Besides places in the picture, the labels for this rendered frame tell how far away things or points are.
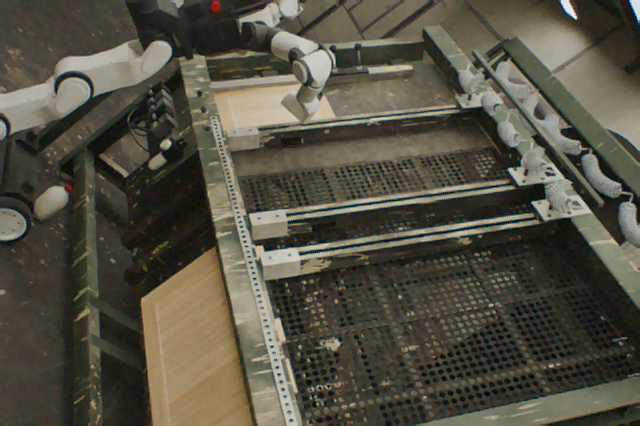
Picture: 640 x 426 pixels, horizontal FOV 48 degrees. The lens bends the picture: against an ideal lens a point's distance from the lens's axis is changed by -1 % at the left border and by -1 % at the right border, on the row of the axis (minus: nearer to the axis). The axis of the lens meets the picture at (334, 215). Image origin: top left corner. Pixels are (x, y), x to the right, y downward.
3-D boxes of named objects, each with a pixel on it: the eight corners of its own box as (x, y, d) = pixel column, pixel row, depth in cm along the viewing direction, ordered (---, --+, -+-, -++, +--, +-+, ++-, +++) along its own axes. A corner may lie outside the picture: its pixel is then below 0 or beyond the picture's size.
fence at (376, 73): (211, 90, 324) (210, 82, 321) (409, 71, 346) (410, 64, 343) (212, 95, 320) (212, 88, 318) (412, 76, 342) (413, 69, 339)
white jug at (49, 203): (28, 199, 312) (61, 173, 308) (46, 211, 319) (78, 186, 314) (27, 214, 305) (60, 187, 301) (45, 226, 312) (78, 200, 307)
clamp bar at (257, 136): (225, 140, 295) (222, 89, 279) (489, 111, 322) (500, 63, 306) (229, 154, 288) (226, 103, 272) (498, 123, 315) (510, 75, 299)
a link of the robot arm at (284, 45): (332, 39, 235) (294, 26, 251) (301, 53, 229) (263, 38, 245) (337, 72, 242) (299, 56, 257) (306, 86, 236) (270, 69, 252)
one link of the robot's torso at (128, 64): (45, 85, 260) (161, 32, 259) (47, 61, 273) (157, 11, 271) (69, 116, 271) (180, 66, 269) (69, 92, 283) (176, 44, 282)
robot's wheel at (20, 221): (-38, 224, 265) (0, 195, 261) (-37, 216, 269) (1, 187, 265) (6, 252, 279) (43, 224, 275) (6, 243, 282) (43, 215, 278)
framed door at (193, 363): (144, 301, 294) (140, 299, 292) (248, 227, 282) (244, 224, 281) (165, 506, 229) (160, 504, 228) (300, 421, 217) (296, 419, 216)
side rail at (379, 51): (205, 74, 346) (203, 53, 338) (418, 55, 371) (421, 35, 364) (206, 80, 341) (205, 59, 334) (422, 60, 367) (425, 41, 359)
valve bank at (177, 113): (121, 97, 314) (162, 64, 309) (144, 117, 324) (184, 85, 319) (127, 164, 278) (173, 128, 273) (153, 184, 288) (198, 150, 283)
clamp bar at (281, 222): (248, 225, 256) (246, 172, 241) (545, 184, 284) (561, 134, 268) (253, 244, 249) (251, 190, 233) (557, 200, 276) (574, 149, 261)
